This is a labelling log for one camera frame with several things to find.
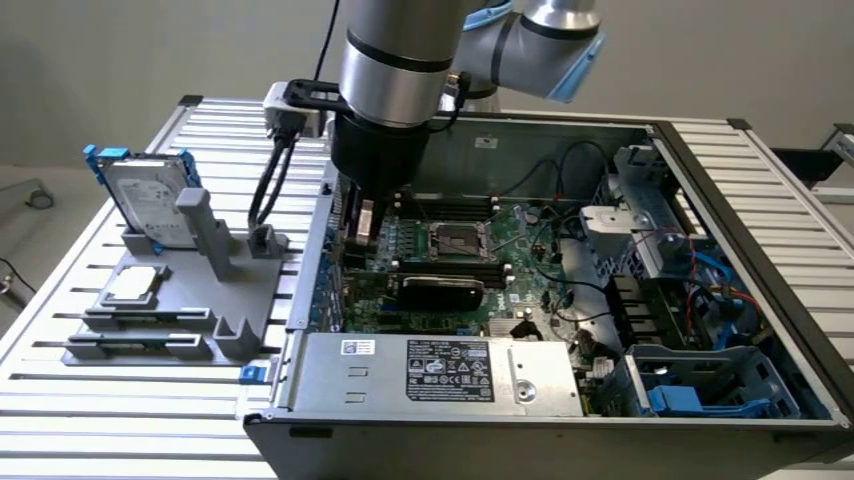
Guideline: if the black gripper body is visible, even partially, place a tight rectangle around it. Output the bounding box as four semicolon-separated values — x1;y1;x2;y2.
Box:
329;112;432;202

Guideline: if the black RAM slot bank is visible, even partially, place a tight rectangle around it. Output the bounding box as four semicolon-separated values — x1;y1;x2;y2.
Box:
391;192;503;215
391;258;516;289

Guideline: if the silver CPU socket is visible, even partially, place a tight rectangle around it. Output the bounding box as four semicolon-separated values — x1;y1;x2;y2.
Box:
424;218;500;265

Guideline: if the grey parts rack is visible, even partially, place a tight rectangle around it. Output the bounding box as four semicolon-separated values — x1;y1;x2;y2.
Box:
60;187;305;369

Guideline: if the black graphics card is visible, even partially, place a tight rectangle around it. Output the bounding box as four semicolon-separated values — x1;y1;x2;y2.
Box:
397;273;487;313

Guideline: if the green motherboard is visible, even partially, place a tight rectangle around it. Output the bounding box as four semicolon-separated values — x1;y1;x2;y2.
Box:
337;192;605;347

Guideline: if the silver power supply unit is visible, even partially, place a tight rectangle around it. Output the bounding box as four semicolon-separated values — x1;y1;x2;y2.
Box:
286;331;587;419

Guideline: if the silver chipset heatsink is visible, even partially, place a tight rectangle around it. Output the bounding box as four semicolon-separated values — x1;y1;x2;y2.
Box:
488;319;543;342

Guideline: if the silver hard disk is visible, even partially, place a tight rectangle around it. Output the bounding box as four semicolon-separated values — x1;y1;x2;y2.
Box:
100;157;193;249

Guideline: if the silver CPU chip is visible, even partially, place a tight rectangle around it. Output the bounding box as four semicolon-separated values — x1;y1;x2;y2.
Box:
108;267;166;302

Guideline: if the silver disk bay cage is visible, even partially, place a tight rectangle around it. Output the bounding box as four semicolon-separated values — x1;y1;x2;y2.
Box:
577;143;709;282

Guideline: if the black open PC case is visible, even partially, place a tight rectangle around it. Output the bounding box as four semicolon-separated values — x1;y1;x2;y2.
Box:
240;112;854;480

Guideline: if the black fan shroud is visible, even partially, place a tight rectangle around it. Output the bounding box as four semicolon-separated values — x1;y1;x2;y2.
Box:
601;273;709;352

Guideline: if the grey caster wheel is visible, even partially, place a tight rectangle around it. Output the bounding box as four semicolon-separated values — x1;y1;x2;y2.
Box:
21;185;56;209

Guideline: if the grey disk bay with blue caddy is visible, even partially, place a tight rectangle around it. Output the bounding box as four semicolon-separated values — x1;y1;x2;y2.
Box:
621;343;803;419

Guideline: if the black box beside table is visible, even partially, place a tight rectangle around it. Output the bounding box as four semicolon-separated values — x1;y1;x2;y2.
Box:
768;146;843;190

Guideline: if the aluminium profile with blue part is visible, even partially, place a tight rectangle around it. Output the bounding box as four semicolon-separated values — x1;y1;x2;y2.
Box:
822;121;854;167

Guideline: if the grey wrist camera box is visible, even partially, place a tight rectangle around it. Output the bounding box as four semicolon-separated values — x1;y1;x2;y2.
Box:
261;79;348;139

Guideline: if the black camera cable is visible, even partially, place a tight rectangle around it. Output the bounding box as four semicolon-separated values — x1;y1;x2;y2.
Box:
246;130;285;240
256;130;298;236

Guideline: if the black gripper connector cable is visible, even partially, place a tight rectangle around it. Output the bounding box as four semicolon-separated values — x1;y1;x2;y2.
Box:
425;71;476;133

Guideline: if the thin black hanging cable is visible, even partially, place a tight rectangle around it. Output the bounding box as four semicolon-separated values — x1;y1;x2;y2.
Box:
310;0;342;82

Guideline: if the black looped wire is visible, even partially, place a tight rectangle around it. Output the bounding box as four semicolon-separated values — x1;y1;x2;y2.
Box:
497;141;609;202

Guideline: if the blue disk carrier frame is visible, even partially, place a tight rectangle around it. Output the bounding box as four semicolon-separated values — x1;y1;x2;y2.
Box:
82;144;198;254

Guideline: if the black floor cable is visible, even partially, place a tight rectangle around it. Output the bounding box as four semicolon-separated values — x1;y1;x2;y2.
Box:
0;256;36;307

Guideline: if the blue data wire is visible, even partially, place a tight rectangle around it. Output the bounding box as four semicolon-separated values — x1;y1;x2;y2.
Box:
684;248;769;352

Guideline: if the red thin wire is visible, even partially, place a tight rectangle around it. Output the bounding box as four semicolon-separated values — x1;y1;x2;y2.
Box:
632;234;763;324

